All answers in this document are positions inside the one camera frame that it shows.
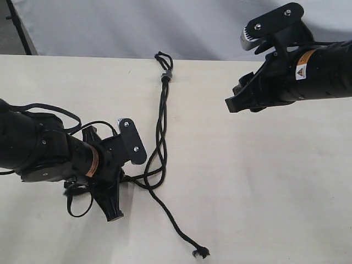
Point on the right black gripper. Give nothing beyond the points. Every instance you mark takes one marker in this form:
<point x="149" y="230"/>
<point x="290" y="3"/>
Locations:
<point x="264" y="88"/>

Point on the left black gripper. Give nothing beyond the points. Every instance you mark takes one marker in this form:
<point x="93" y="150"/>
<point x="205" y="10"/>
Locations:
<point x="103" y="187"/>

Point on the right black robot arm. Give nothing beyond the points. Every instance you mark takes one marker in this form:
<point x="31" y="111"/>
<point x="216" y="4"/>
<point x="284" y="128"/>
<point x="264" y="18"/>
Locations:
<point x="307" y="73"/>

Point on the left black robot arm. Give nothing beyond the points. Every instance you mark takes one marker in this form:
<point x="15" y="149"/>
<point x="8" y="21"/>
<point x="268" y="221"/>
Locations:
<point x="36" y="146"/>

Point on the white backdrop cloth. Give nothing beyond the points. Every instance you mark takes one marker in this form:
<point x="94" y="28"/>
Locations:
<point x="199" y="30"/>

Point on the black stand pole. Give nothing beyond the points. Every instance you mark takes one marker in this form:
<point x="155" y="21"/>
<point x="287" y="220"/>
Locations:
<point x="18" y="26"/>

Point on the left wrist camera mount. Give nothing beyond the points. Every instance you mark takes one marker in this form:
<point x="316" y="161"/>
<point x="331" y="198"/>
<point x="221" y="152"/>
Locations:
<point x="124" y="145"/>

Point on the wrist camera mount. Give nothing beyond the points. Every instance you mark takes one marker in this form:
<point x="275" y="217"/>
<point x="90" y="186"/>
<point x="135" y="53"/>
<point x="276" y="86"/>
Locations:
<point x="124" y="145"/>
<point x="280" y="27"/>

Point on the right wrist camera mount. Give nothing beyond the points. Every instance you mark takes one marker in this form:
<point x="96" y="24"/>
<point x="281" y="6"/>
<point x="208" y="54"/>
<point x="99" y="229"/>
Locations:
<point x="280" y="27"/>

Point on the grey cable tie band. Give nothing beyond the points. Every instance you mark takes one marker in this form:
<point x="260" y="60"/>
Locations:
<point x="166" y="77"/>

